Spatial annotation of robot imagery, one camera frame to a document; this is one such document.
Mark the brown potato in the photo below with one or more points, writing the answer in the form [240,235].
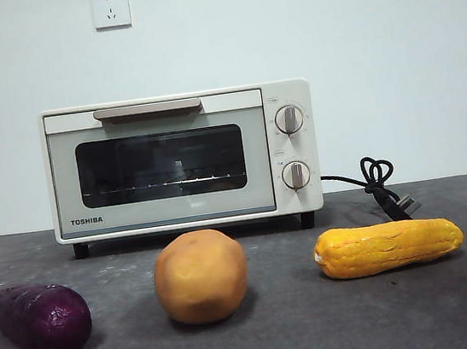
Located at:
[200,278]

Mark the oven timer knob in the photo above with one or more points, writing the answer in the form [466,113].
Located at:
[296,175]

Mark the white Toshiba toaster oven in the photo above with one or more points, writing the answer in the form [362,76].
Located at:
[298,204]

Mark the oven temperature knob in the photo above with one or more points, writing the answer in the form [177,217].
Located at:
[290,119]

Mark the yellow corn cob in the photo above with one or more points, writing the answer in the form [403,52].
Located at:
[389,246]

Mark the purple eggplant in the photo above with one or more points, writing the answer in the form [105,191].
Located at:
[42,320]

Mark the white wall socket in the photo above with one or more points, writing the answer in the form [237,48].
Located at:
[110,10]

